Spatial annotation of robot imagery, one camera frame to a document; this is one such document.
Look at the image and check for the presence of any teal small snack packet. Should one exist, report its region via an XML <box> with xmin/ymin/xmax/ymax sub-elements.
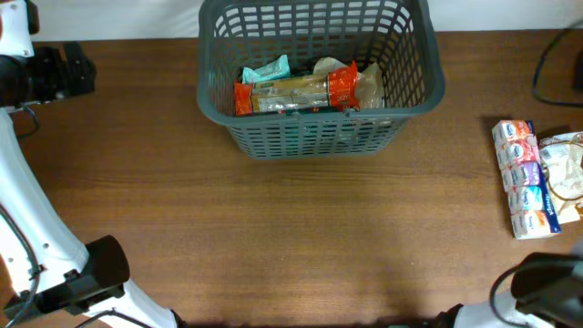
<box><xmin>242</xmin><ymin>55</ymin><xmax>291</xmax><ymax>84</ymax></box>

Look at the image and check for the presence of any orange cracker package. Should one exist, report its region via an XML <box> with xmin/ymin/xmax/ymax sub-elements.
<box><xmin>233</xmin><ymin>61</ymin><xmax>359</xmax><ymax>117</ymax></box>

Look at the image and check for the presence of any beige paper pouch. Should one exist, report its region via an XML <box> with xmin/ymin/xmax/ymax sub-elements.
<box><xmin>313</xmin><ymin>57</ymin><xmax>384</xmax><ymax>109</ymax></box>

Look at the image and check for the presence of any white brown snack bag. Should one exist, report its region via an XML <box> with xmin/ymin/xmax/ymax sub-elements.
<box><xmin>539</xmin><ymin>132</ymin><xmax>582</xmax><ymax>224</ymax></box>

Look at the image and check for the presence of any green snack bag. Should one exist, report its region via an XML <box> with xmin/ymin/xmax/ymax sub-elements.
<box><xmin>283</xmin><ymin>119</ymin><xmax>366</xmax><ymax>155</ymax></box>

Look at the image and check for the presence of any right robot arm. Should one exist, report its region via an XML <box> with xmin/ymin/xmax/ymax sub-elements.
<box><xmin>431</xmin><ymin>242</ymin><xmax>582</xmax><ymax>328</ymax></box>

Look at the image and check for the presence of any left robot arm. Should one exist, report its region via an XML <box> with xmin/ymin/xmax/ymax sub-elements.
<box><xmin>1</xmin><ymin>42</ymin><xmax>185</xmax><ymax>327</ymax></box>

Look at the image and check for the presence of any grey plastic basket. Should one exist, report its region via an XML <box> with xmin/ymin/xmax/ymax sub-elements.
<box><xmin>197</xmin><ymin>0</ymin><xmax>445</xmax><ymax>159</ymax></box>

